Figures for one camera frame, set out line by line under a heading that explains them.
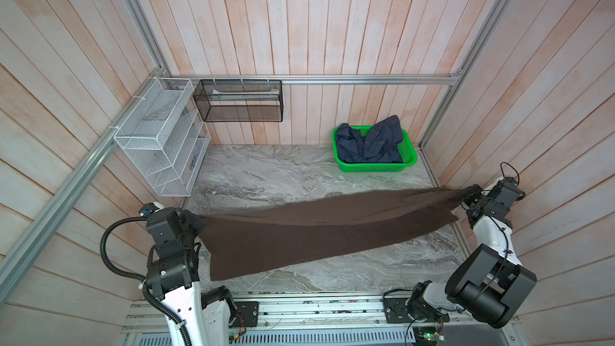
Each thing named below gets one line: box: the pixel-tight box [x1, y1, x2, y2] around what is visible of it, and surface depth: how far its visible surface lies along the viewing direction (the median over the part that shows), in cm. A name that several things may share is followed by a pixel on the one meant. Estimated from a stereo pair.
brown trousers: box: [198, 188, 464, 282], surface depth 89 cm
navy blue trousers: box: [336, 114, 404, 164], surface depth 113 cm
